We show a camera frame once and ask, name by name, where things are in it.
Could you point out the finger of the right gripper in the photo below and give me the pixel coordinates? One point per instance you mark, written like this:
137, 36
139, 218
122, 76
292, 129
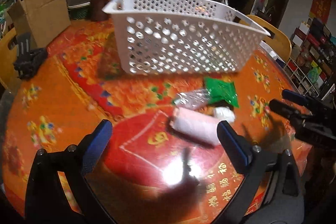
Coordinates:
317, 130
314, 105

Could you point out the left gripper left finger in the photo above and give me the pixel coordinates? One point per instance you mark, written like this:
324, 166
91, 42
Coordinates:
57, 190

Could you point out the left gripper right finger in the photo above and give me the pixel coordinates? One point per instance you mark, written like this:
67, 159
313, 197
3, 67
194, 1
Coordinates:
283, 201

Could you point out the small white soft roll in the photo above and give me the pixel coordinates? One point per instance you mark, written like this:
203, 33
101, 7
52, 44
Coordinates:
224, 114

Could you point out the white pink towel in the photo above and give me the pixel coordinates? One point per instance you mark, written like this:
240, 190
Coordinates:
197, 126

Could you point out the green plastic bag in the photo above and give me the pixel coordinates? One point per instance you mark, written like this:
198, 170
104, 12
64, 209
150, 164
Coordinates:
221, 91

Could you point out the clear plastic bag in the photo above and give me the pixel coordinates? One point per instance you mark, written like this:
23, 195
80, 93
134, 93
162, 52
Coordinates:
192, 100

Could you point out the shelf of small boxes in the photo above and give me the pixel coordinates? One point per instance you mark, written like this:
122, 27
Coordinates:
311, 66

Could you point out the right wooden chair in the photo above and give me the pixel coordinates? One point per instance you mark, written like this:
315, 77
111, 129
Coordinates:
277, 40

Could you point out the wooden chair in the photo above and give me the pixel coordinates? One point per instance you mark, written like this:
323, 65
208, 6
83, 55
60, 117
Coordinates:
8, 75
277, 40

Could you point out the left wooden chair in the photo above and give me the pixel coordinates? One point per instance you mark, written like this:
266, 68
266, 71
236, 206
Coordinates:
8, 75

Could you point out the black phone holder clamp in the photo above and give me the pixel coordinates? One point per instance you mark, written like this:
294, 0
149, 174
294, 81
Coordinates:
28, 60

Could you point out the white perforated plastic basket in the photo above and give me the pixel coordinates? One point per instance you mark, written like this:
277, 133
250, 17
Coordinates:
157, 37

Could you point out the brown cardboard box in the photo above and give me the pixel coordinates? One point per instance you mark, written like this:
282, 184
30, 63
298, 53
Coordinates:
44, 20

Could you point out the brown plastic mug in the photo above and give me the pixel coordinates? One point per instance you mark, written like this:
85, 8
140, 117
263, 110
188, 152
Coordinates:
96, 12

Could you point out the red wall poster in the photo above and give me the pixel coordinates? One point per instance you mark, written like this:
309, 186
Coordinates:
320, 9

